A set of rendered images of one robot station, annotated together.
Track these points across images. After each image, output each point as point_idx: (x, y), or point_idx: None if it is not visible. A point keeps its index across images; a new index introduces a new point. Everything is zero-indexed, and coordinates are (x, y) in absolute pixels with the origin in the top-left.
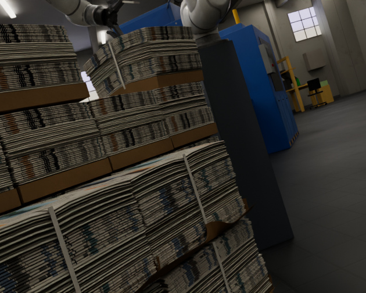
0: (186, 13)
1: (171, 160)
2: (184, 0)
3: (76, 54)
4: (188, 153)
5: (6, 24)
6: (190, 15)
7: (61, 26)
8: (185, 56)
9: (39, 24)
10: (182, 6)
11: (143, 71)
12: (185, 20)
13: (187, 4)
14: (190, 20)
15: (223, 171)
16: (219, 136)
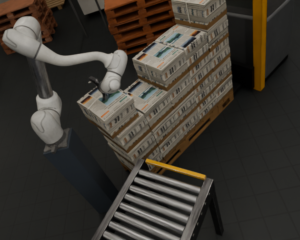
0: (55, 114)
1: (132, 84)
2: (46, 111)
3: (134, 67)
4: (127, 88)
5: (145, 47)
6: (59, 111)
7: (132, 58)
8: None
9: (138, 53)
10: (50, 113)
11: None
12: (56, 118)
13: (59, 103)
14: (59, 115)
15: None
16: (94, 161)
